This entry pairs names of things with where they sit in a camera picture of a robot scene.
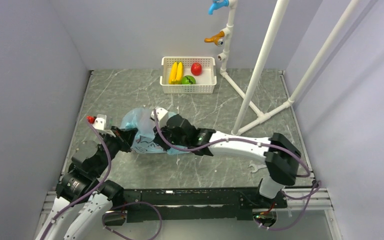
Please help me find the silver wrench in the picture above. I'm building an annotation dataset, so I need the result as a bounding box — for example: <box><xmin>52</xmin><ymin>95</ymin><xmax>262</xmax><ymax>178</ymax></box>
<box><xmin>248</xmin><ymin>163</ymin><xmax>267</xmax><ymax>174</ymax></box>

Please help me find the white PVC pipe frame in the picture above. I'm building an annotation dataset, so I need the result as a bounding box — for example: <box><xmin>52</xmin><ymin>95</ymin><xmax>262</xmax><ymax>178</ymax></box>
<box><xmin>217</xmin><ymin>0</ymin><xmax>360</xmax><ymax>136</ymax></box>

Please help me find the purple cable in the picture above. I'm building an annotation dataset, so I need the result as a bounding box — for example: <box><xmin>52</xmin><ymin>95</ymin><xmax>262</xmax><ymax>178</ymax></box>
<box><xmin>38</xmin><ymin>116</ymin><xmax>113</xmax><ymax>240</ymax></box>
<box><xmin>152</xmin><ymin>109</ymin><xmax>312</xmax><ymax>179</ymax></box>

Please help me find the aluminium rail frame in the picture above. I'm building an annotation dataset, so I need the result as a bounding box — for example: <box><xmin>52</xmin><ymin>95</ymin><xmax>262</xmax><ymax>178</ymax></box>
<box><xmin>35</xmin><ymin>186</ymin><xmax>333</xmax><ymax>237</ymax></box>

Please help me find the green fake watermelon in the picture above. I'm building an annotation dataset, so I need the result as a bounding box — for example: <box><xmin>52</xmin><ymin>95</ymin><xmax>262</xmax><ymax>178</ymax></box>
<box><xmin>181</xmin><ymin>75</ymin><xmax>196</xmax><ymax>85</ymax></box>

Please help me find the red fake apple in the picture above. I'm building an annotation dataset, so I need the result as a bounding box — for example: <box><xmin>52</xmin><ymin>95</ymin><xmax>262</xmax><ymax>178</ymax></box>
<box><xmin>190</xmin><ymin>62</ymin><xmax>203</xmax><ymax>76</ymax></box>

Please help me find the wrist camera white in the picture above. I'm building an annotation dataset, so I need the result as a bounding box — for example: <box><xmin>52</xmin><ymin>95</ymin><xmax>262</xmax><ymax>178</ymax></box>
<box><xmin>150</xmin><ymin>107</ymin><xmax>170</xmax><ymax>128</ymax></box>
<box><xmin>86</xmin><ymin>114</ymin><xmax>116</xmax><ymax>137</ymax></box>

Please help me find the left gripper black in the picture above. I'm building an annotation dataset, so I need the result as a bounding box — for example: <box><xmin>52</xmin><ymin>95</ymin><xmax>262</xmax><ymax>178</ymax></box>
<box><xmin>93</xmin><ymin>125</ymin><xmax>138</xmax><ymax>176</ymax></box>

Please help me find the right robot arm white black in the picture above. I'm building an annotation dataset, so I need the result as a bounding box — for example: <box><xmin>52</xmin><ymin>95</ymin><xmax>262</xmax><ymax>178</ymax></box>
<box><xmin>150</xmin><ymin>110</ymin><xmax>301</xmax><ymax>208</ymax></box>

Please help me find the yellow fake banana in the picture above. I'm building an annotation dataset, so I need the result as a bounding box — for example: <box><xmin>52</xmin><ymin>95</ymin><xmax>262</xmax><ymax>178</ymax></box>
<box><xmin>168</xmin><ymin>61</ymin><xmax>184</xmax><ymax>85</ymax></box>

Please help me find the light blue plastic bag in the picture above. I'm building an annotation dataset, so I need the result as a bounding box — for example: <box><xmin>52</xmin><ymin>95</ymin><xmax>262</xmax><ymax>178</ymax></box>
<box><xmin>120</xmin><ymin>107</ymin><xmax>187</xmax><ymax>155</ymax></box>

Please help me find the blue faucet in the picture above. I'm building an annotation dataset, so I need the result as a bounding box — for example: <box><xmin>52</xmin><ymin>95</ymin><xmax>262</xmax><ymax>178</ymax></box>
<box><xmin>208</xmin><ymin>0</ymin><xmax>230</xmax><ymax>15</ymax></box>

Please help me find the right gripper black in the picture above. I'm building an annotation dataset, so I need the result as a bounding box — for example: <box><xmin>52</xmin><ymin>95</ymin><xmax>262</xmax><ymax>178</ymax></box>
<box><xmin>153</xmin><ymin>119</ymin><xmax>189</xmax><ymax>152</ymax></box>

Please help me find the orange faucet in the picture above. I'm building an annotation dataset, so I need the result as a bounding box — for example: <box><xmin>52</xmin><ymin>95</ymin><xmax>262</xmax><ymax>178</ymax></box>
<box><xmin>204</xmin><ymin>31</ymin><xmax>225</xmax><ymax>47</ymax></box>

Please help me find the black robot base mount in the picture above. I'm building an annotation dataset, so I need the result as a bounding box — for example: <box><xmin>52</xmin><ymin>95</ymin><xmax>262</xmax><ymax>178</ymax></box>
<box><xmin>103</xmin><ymin>187</ymin><xmax>288</xmax><ymax>226</ymax></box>

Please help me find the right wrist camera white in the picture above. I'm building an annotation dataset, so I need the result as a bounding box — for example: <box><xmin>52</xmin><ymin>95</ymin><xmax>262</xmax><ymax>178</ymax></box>
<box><xmin>150</xmin><ymin>107</ymin><xmax>170</xmax><ymax>128</ymax></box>

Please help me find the white plastic basket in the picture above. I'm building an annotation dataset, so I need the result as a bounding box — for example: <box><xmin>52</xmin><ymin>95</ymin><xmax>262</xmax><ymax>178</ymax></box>
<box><xmin>159</xmin><ymin>56</ymin><xmax>217</xmax><ymax>94</ymax></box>

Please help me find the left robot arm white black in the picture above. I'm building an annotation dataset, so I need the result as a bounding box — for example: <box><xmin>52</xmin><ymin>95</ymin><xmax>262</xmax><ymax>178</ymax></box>
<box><xmin>36</xmin><ymin>126</ymin><xmax>138</xmax><ymax>240</ymax></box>

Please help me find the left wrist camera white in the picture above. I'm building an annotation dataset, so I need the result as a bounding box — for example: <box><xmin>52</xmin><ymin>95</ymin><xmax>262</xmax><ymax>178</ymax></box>
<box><xmin>86</xmin><ymin>114</ymin><xmax>116</xmax><ymax>137</ymax></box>

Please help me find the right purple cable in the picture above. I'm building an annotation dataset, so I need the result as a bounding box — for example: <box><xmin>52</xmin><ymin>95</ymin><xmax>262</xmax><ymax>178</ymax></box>
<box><xmin>152</xmin><ymin>109</ymin><xmax>312</xmax><ymax>179</ymax></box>

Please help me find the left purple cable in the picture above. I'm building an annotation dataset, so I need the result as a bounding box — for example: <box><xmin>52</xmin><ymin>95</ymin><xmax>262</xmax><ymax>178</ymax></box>
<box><xmin>38</xmin><ymin>116</ymin><xmax>113</xmax><ymax>240</ymax></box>

